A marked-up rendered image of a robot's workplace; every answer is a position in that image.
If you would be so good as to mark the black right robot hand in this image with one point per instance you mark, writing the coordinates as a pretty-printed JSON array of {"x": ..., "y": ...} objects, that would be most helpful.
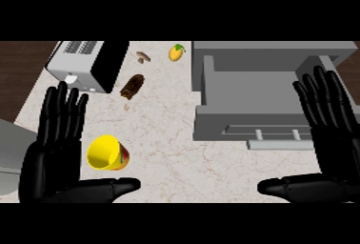
[{"x": 332, "y": 152}]

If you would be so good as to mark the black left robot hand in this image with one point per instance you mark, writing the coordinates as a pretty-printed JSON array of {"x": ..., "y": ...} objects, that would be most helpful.
[{"x": 52, "y": 165}]

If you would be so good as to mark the yellow cup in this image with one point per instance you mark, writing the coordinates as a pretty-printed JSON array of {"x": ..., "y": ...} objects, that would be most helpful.
[{"x": 105, "y": 153}]

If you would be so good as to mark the pale grey appliance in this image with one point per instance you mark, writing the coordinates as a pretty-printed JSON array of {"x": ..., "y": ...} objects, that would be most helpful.
[{"x": 12, "y": 152}]

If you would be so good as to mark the brown potato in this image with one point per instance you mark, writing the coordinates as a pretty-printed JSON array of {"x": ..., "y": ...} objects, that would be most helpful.
[{"x": 133, "y": 85}]

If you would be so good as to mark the grey and black toaster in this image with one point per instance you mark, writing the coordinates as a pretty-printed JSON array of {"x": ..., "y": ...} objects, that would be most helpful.
[{"x": 89, "y": 63}]

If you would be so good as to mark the grey cabinet body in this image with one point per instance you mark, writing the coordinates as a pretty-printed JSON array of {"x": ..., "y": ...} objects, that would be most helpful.
[{"x": 272, "y": 52}]

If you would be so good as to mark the brown mushroom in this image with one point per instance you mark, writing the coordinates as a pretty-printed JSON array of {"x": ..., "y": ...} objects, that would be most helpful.
[{"x": 143, "y": 56}]

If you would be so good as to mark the yellow mango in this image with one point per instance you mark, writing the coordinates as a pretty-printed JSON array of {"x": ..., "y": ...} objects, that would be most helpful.
[{"x": 176, "y": 52}]

